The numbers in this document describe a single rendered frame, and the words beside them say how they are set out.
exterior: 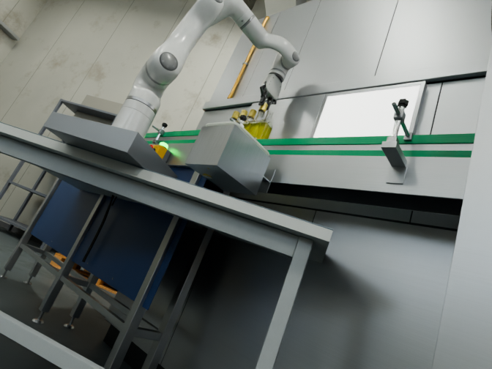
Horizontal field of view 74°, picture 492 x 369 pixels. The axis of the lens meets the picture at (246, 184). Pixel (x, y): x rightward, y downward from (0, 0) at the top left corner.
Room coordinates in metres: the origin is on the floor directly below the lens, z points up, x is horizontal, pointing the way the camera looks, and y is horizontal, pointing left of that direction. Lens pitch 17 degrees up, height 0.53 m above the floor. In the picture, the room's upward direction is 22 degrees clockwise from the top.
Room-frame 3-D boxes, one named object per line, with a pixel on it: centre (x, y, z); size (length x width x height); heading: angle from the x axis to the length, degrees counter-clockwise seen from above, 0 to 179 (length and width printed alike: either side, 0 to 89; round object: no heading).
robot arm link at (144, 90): (1.18, 0.50, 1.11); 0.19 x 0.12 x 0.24; 29
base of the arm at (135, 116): (1.14, 0.48, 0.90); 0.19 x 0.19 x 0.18
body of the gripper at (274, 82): (1.40, 0.06, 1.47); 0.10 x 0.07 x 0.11; 134
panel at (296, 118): (1.34, -0.18, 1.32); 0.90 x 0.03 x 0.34; 45
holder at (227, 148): (1.13, 0.07, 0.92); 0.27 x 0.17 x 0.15; 135
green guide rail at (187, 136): (1.90, 0.74, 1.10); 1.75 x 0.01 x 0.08; 45
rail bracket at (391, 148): (0.80, -0.35, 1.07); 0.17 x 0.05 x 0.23; 135
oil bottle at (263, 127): (1.36, 0.02, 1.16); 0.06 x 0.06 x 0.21; 45
